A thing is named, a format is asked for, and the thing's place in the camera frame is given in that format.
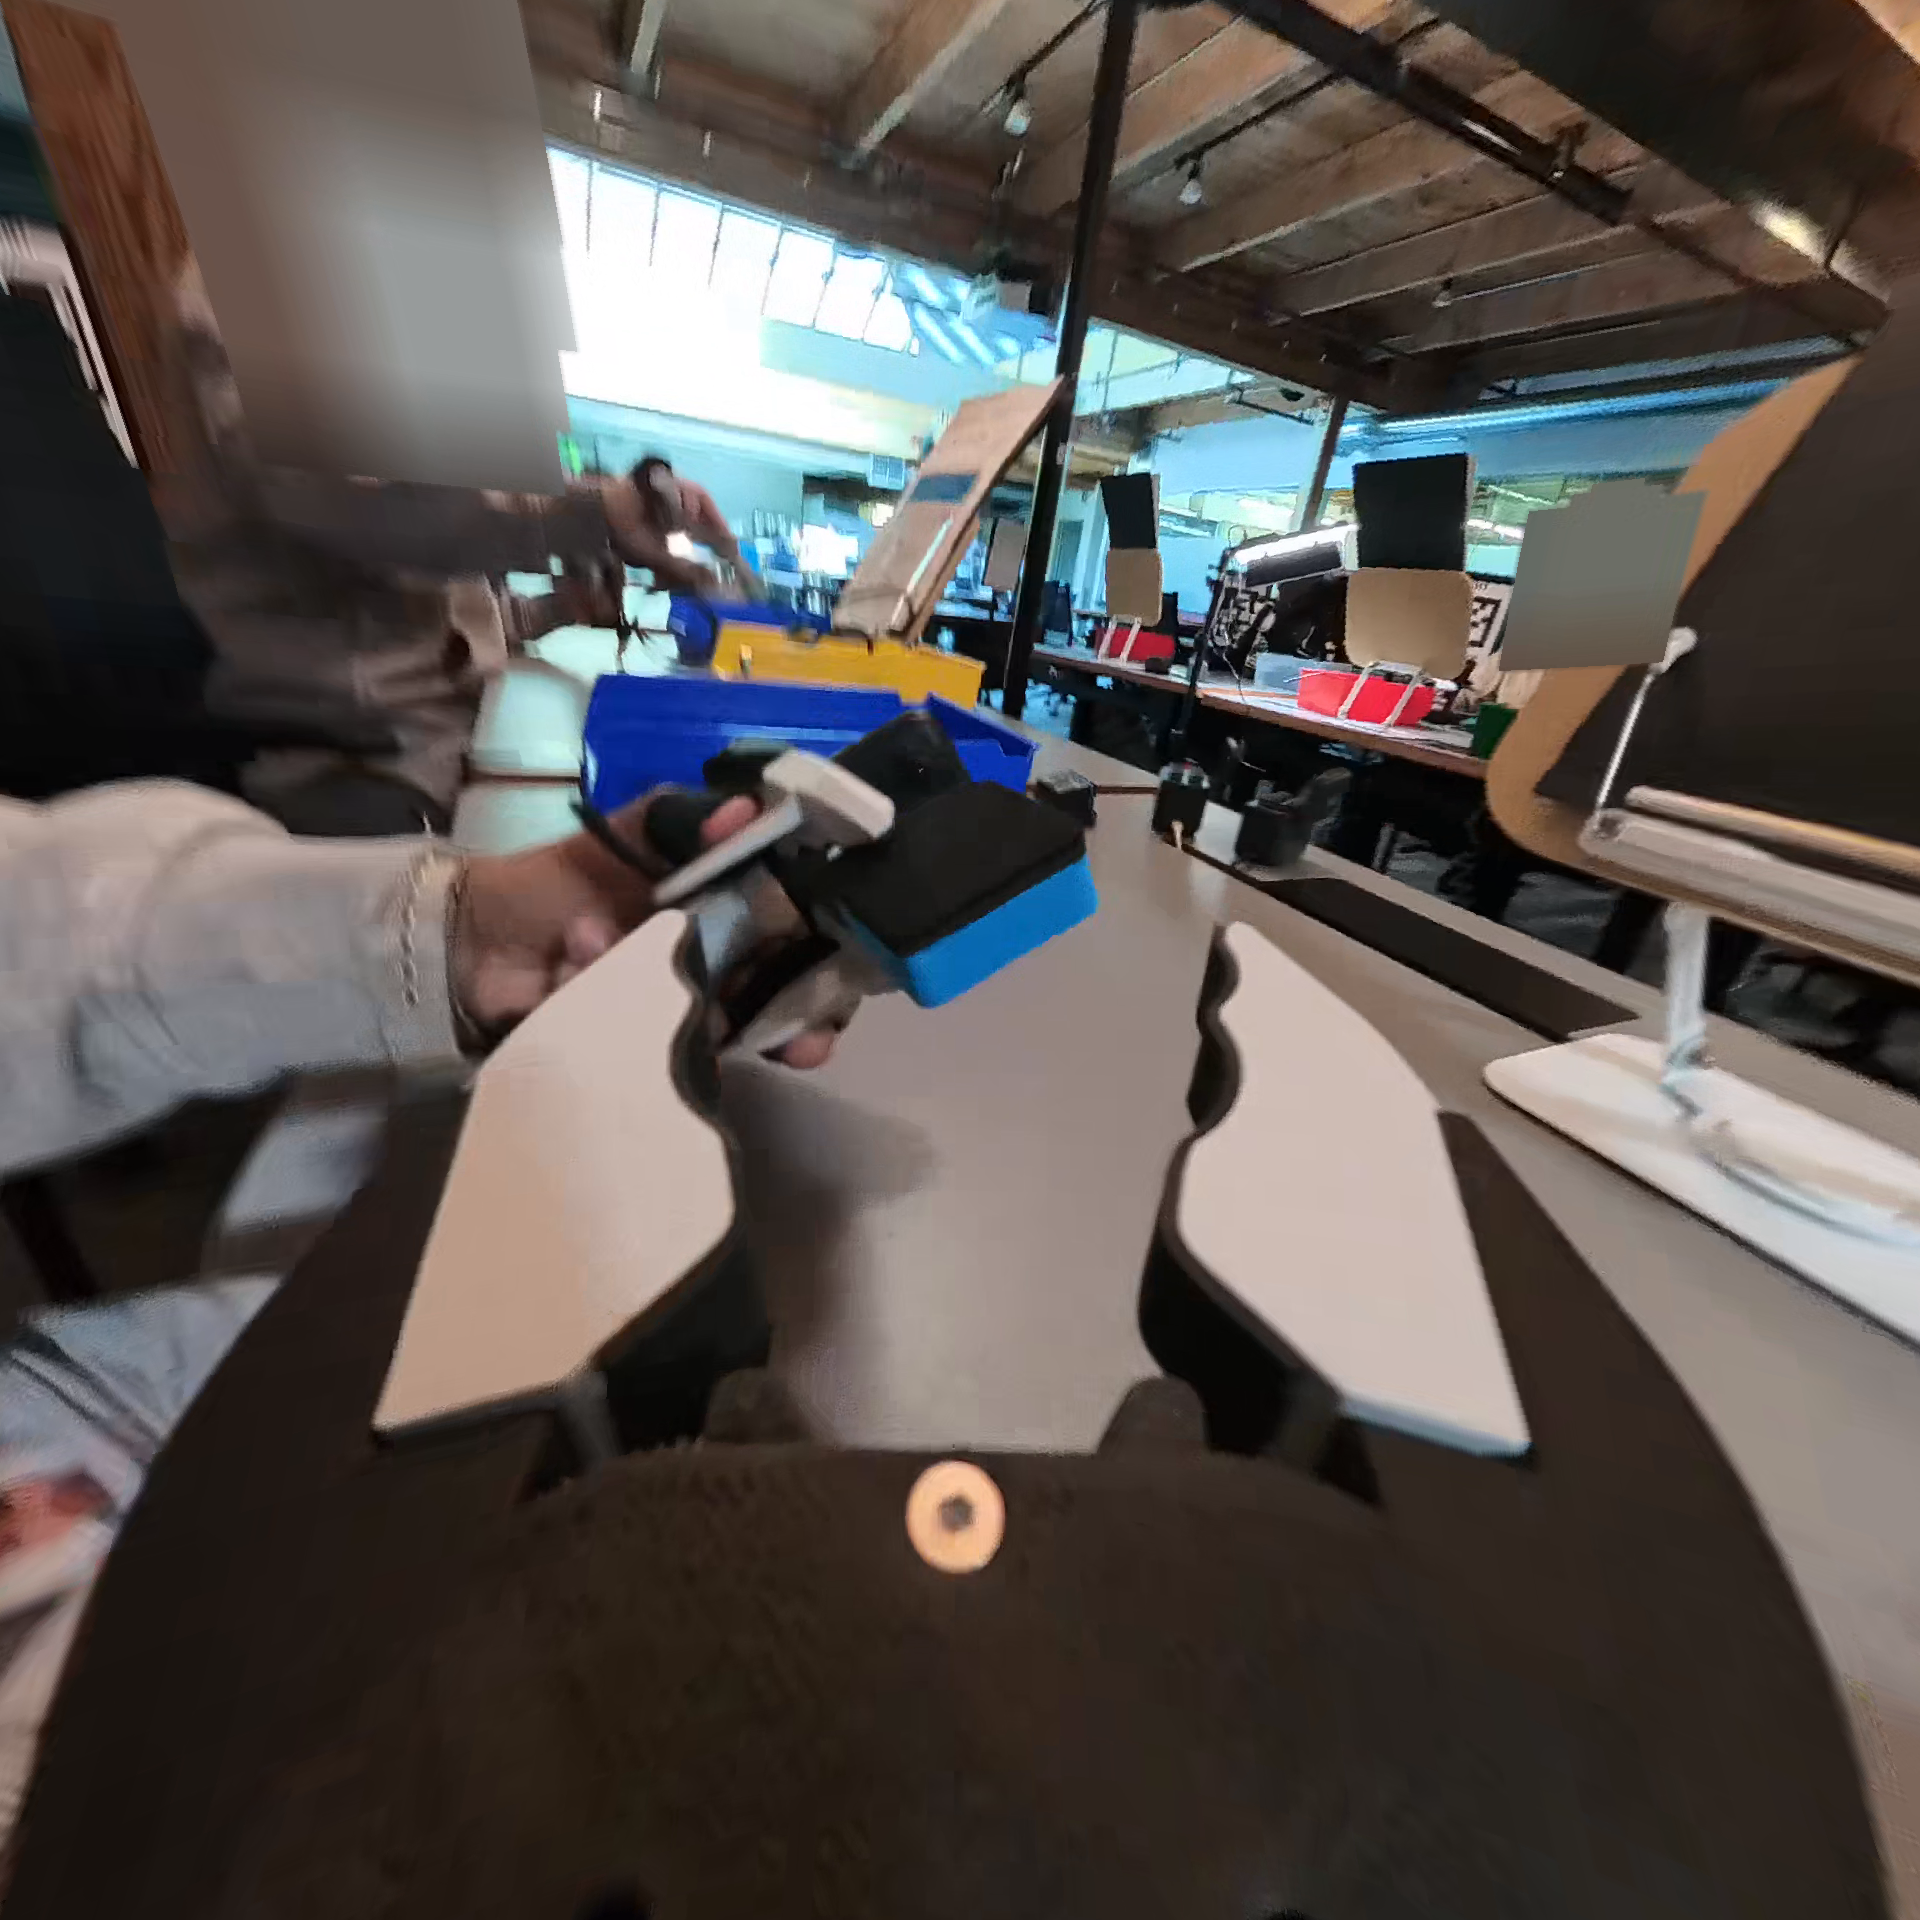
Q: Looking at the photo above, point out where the black board with cardboard backing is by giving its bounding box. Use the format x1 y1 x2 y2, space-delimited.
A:
1342 450 1478 683
1099 470 1168 625
1485 322 1920 975

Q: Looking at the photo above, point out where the silver mesh watch band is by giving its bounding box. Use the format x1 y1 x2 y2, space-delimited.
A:
393 843 470 1052

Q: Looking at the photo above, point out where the printed cardboard sign board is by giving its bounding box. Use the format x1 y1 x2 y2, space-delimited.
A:
836 381 1067 639

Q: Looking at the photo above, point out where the plain blue plastic bin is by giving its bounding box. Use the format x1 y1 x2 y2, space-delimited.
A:
668 591 835 662

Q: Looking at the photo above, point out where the yellow plastic bin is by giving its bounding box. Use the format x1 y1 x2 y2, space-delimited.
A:
712 622 987 711

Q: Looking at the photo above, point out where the grey desk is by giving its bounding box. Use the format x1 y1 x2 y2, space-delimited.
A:
451 614 1920 1920

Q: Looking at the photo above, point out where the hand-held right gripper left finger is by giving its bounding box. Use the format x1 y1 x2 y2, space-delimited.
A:
372 908 776 1439

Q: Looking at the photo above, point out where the person's left hand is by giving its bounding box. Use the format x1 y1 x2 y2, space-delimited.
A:
448 791 769 1058

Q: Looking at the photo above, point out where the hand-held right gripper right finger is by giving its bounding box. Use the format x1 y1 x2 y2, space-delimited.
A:
1137 918 1537 1461

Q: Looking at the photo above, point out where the person's left forearm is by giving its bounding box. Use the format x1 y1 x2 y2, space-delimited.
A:
0 779 470 1179

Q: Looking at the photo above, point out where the black board on white stand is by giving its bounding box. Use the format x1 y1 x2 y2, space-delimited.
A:
1485 630 1920 1337

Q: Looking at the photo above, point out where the blue and black eraser block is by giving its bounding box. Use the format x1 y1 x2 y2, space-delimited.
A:
829 779 1099 1010

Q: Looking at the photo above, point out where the black desk lamp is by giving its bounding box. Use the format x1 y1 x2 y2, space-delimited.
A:
1184 526 1363 767

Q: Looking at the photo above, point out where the long wooden table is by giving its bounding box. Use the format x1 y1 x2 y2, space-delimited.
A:
1036 643 1490 781

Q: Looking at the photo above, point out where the black metal pole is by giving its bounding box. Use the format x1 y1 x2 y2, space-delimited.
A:
1002 0 1137 721

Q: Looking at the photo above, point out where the blue plastic bin with tag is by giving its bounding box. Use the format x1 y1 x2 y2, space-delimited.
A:
582 675 1040 819

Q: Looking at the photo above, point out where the person's clothed body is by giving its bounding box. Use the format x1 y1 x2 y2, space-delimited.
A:
0 1275 288 1846

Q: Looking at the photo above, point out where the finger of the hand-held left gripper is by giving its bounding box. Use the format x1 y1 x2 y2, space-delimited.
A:
761 749 898 845

